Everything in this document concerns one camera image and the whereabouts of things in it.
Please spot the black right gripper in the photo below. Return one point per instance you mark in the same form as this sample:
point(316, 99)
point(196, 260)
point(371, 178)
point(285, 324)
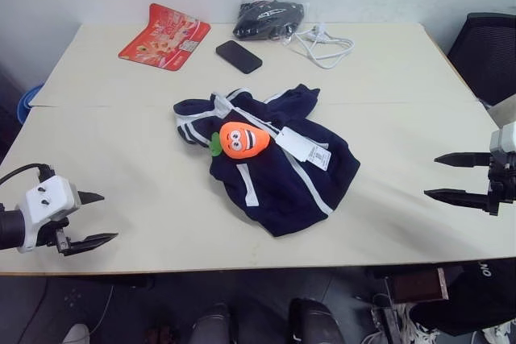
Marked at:
point(504, 185)

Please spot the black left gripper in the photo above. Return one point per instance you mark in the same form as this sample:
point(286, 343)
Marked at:
point(60, 235)

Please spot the grey cardboard box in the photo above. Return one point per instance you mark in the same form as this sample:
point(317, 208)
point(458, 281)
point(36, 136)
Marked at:
point(504, 112)

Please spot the brown wooden box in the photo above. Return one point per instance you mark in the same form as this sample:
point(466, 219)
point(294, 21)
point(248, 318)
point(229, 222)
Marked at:
point(419, 284)

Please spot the white shoe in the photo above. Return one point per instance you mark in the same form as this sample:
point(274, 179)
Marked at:
point(76, 335)

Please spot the black bag with white letters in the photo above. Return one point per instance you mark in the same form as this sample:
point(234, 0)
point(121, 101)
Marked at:
point(475, 299)

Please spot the black mesh office chair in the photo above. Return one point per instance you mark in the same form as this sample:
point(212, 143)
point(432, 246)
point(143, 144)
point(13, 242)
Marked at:
point(485, 58)

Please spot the blue round bucket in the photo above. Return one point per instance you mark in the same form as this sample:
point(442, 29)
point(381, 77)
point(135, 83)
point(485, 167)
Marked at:
point(28, 100)

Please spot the white printed hang tag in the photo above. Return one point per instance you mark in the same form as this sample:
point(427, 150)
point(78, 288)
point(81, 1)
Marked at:
point(320, 156)

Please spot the white laced sneaker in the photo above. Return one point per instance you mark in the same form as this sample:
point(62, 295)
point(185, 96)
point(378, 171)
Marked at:
point(419, 332)
point(502, 334)

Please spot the dark rounded shape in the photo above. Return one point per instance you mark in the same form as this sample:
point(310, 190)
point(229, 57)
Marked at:
point(211, 326)
point(314, 322)

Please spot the white paper hang tag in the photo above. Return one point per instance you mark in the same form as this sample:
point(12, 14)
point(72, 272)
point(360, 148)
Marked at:
point(294, 143)

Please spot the orange carrot plush toy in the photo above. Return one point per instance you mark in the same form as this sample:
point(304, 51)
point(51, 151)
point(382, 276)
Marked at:
point(244, 140)

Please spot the navy white-striped zip jacket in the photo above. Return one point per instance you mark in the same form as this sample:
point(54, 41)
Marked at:
point(282, 187)

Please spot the red printed snack packet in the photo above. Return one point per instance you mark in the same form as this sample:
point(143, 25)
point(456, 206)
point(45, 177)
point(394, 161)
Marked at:
point(163, 40)

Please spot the black smartphone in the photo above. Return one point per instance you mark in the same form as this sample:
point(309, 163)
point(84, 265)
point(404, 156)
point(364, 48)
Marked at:
point(238, 56)

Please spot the black garment in plastic bag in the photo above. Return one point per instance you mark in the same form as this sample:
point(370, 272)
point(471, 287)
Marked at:
point(268, 17)

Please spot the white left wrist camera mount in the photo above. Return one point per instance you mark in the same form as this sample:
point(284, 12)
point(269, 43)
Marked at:
point(47, 198)

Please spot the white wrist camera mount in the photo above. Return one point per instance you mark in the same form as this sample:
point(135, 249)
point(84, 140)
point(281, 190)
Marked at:
point(506, 143)
point(47, 198)

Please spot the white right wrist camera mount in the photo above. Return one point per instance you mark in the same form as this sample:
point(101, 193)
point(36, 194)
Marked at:
point(506, 143)

